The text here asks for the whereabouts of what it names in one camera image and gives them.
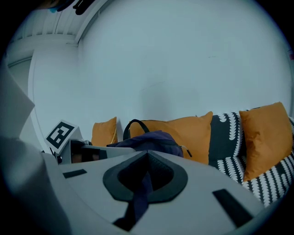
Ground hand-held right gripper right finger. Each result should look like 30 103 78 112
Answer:
128 150 265 235

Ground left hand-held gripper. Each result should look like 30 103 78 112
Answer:
45 119 136 165

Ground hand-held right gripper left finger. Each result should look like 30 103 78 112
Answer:
43 150 148 235

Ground dark navy bag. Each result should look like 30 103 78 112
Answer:
107 118 192 232

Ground orange cushion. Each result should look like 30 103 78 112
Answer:
129 111 214 165
91 116 119 147
238 101 294 182

